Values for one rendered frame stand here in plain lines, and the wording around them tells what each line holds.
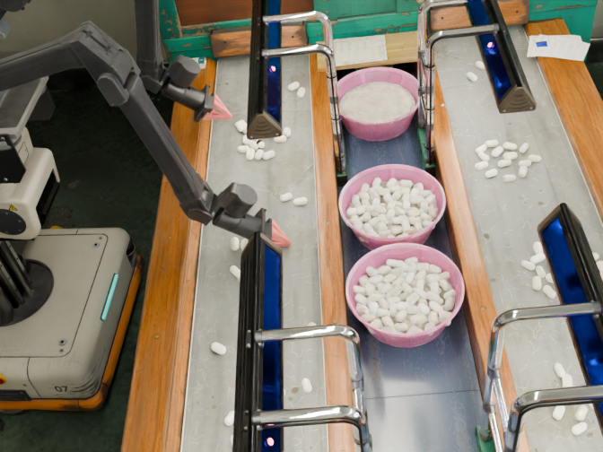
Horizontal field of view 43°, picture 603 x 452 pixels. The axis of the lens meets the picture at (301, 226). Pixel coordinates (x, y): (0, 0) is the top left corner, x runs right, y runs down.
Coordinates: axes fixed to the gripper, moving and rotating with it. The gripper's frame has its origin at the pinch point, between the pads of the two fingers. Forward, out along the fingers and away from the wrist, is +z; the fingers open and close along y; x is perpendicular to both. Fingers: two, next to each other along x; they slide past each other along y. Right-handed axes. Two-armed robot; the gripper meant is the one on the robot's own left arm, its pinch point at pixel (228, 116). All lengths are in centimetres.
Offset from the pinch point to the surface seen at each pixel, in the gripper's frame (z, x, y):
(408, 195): 40, -25, -31
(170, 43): -15.6, 12.7, 39.4
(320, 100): 23.0, -13.1, 9.2
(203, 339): 1, 8, -70
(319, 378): 21, -9, -83
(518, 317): 23, -60, -99
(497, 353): 27, -51, -99
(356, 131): 33.6, -15.4, 0.1
